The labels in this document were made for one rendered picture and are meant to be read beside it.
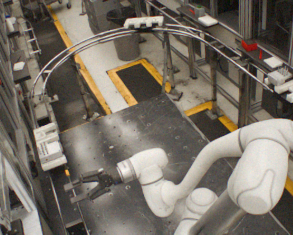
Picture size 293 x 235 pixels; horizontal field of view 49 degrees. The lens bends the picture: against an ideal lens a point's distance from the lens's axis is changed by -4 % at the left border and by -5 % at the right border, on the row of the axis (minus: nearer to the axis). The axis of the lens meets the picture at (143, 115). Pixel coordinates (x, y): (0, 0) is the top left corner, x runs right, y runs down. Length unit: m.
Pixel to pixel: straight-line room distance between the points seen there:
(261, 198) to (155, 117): 1.52
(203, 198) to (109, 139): 0.96
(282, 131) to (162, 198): 0.58
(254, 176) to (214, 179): 1.00
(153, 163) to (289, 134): 0.59
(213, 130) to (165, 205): 1.85
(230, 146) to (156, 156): 0.37
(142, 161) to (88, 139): 0.97
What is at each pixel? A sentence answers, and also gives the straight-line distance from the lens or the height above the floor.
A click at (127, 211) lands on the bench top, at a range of 1.83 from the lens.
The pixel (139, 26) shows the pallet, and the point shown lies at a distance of 3.22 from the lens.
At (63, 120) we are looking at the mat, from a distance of 3.66.
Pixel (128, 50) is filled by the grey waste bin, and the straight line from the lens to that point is 4.32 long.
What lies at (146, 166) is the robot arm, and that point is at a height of 1.15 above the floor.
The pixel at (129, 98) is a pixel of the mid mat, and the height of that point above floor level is 0.01.
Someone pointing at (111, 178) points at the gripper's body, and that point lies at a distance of 1.38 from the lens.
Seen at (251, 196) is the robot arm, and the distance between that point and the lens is 0.91.
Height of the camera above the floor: 2.16
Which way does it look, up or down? 39 degrees down
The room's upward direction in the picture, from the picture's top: 11 degrees counter-clockwise
